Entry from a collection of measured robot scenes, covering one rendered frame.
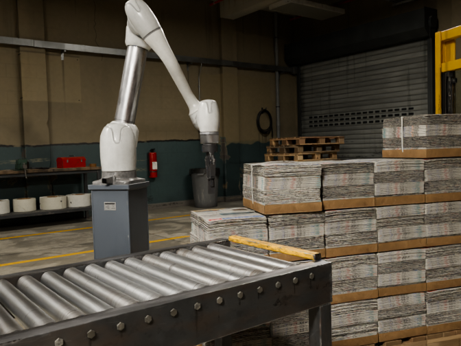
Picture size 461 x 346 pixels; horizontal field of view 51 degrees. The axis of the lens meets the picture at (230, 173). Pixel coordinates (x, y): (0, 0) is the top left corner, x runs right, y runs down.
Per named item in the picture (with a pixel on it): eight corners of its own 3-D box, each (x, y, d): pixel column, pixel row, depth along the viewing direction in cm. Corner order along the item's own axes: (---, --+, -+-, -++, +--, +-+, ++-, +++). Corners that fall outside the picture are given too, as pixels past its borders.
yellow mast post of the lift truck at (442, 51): (435, 300, 322) (434, 33, 313) (446, 298, 325) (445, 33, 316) (446, 304, 314) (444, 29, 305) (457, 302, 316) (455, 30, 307)
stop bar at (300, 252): (234, 239, 182) (234, 235, 182) (322, 259, 148) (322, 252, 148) (228, 241, 181) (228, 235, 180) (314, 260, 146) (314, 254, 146)
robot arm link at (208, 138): (215, 132, 238) (216, 144, 238) (197, 132, 235) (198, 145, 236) (221, 131, 229) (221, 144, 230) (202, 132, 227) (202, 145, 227)
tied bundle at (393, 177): (337, 200, 277) (337, 159, 276) (382, 197, 285) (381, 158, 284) (375, 207, 240) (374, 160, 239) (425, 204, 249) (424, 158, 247)
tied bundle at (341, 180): (290, 202, 269) (289, 161, 268) (337, 200, 277) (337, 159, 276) (322, 211, 233) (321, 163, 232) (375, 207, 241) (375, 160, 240)
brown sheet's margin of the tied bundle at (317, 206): (254, 210, 237) (254, 201, 237) (309, 206, 244) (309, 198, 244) (264, 214, 222) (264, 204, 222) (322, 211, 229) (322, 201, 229)
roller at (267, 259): (208, 259, 179) (217, 248, 181) (300, 285, 142) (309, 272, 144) (201, 249, 177) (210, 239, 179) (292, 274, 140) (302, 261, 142)
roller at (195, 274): (151, 250, 164) (138, 256, 162) (235, 278, 127) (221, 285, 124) (154, 264, 165) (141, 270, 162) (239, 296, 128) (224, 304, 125)
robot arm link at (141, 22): (164, 22, 221) (162, 30, 234) (142, -13, 218) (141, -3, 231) (140, 38, 219) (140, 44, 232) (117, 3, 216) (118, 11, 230)
